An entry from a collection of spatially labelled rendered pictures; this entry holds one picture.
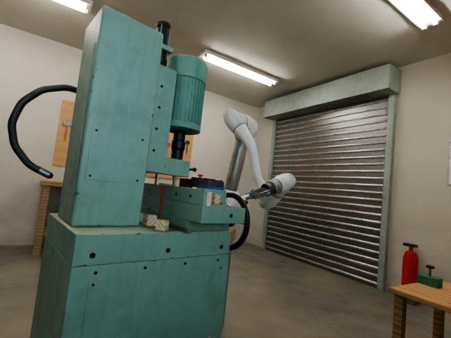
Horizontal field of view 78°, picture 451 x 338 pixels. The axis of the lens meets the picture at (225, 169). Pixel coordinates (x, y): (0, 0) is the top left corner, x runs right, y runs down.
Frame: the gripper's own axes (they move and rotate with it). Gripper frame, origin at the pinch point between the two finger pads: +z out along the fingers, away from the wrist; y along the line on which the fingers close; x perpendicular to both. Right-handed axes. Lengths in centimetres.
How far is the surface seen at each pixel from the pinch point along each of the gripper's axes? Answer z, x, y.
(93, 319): 83, 9, 20
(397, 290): -53, 62, 51
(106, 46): 58, -70, 8
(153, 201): 44.6, -11.1, -10.3
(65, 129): 6, -67, -324
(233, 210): 30.4, -6.9, 26.1
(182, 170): 33.7, -23.0, 1.0
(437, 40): -273, -89, 27
